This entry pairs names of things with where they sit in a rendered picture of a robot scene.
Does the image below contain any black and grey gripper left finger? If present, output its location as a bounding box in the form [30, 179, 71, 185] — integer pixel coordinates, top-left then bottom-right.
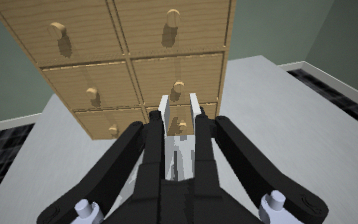
[36, 95, 170, 224]

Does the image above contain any wooden drawer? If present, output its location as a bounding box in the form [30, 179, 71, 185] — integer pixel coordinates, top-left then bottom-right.
[0, 0, 123, 63]
[146, 102, 216, 135]
[75, 107, 147, 139]
[132, 51, 223, 104]
[42, 59, 140, 110]
[114, 0, 229, 54]

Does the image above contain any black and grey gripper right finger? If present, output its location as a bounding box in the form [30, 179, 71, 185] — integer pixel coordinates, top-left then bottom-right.
[190, 93, 329, 224]

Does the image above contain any tan chest of drawers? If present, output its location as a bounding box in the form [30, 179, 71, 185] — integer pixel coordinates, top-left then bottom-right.
[0, 0, 237, 140]

